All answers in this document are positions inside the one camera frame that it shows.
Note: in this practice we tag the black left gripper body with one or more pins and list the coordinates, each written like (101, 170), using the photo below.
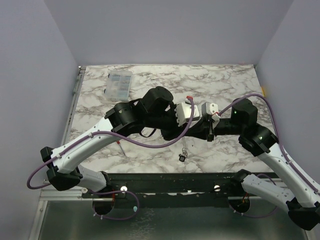
(167, 123)

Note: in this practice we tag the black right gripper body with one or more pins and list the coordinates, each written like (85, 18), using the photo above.
(210, 128)

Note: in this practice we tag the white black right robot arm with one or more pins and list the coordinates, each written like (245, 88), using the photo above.
(301, 199)

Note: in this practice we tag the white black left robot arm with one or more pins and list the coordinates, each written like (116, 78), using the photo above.
(155, 110)

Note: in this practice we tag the black key tag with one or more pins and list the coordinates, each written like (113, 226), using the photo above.
(181, 158)

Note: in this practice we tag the clear plastic organizer box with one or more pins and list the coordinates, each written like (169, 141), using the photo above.
(118, 85)

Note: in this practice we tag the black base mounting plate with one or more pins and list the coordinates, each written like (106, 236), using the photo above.
(179, 190)

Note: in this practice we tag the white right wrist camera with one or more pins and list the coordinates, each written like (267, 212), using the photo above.
(210, 111)

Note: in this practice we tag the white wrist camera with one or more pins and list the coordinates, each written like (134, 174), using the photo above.
(183, 113)
(210, 111)

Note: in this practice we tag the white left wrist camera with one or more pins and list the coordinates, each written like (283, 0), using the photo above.
(183, 113)

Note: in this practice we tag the blue handled screwdriver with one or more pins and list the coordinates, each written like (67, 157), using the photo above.
(121, 148)

